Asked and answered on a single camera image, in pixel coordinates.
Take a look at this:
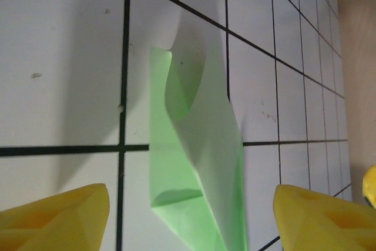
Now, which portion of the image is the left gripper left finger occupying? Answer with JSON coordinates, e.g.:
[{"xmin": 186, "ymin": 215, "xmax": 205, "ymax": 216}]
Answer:
[{"xmin": 0, "ymin": 183, "xmax": 111, "ymax": 251}]

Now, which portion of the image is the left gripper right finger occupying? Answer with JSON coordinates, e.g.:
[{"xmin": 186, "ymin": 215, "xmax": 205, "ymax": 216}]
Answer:
[{"xmin": 273, "ymin": 185, "xmax": 376, "ymax": 251}]

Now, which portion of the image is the light green cloth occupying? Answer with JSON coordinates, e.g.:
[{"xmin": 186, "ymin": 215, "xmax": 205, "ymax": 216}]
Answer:
[{"xmin": 148, "ymin": 38, "xmax": 250, "ymax": 251}]

